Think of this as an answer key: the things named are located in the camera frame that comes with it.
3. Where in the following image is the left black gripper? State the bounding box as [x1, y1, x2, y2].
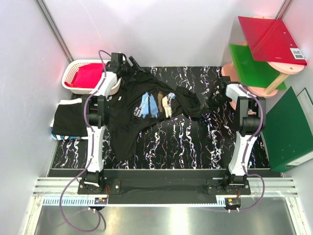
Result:
[120, 57, 144, 84]

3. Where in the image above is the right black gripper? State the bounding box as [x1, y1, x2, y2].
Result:
[199, 93, 230, 115]

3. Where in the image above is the black graphic t shirt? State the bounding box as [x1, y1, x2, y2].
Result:
[108, 71, 213, 162]

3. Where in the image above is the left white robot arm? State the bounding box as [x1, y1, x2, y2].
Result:
[78, 52, 135, 194]

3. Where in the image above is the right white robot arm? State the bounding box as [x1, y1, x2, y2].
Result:
[207, 76, 266, 194]

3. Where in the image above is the pink wooden shelf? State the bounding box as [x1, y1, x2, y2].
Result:
[222, 16, 305, 98]

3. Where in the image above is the pink t shirt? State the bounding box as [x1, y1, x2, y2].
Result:
[70, 63, 103, 89]

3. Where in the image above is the light green folder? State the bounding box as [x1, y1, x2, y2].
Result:
[229, 44, 280, 89]

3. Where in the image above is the white plastic basket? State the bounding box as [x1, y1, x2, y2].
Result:
[62, 59, 121, 97]

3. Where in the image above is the folded black t shirt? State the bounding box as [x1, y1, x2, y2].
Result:
[50, 98, 88, 139]

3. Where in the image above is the red folder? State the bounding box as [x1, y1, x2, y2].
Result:
[238, 16, 307, 66]

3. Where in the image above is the dark green binder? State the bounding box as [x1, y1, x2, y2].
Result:
[262, 88, 313, 172]

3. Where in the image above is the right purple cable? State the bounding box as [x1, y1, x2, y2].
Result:
[201, 83, 266, 212]

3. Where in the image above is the purple cable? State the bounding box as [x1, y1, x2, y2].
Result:
[201, 83, 266, 212]
[58, 49, 113, 233]

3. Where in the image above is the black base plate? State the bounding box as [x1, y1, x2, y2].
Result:
[78, 178, 238, 205]

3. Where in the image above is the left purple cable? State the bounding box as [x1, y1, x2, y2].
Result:
[58, 49, 113, 233]

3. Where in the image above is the aluminium rail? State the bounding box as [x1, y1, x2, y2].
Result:
[34, 177, 298, 197]

